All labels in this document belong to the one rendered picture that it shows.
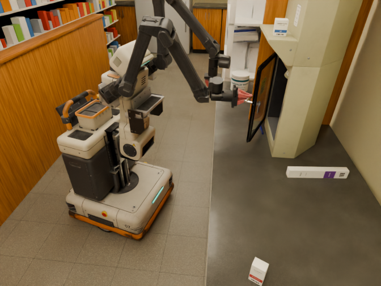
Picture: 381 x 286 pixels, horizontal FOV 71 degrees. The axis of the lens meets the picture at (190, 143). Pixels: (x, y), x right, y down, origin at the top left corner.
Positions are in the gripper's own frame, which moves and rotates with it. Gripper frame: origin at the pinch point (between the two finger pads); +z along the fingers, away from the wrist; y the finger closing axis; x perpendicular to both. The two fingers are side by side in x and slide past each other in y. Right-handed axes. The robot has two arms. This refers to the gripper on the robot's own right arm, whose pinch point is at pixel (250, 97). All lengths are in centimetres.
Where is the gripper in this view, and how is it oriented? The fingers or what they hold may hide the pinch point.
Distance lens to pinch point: 138.9
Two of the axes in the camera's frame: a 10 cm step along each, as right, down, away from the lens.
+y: 0.1, -8.2, -5.7
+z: 9.9, 0.7, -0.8
